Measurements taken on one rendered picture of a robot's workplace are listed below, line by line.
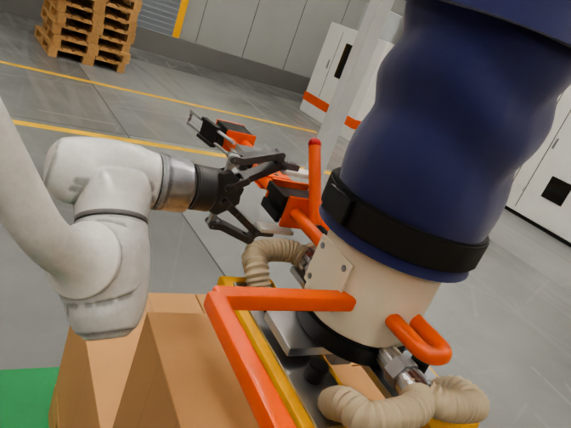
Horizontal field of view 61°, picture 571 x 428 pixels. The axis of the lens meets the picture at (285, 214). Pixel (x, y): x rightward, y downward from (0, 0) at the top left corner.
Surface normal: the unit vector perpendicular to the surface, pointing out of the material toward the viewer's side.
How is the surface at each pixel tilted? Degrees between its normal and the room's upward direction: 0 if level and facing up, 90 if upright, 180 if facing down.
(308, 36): 90
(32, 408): 0
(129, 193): 49
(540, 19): 71
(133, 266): 57
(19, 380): 0
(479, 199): 76
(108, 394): 0
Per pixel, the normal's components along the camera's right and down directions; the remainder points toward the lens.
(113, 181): 0.46, -0.20
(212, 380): 0.34, -0.87
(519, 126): 0.43, 0.10
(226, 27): 0.49, 0.49
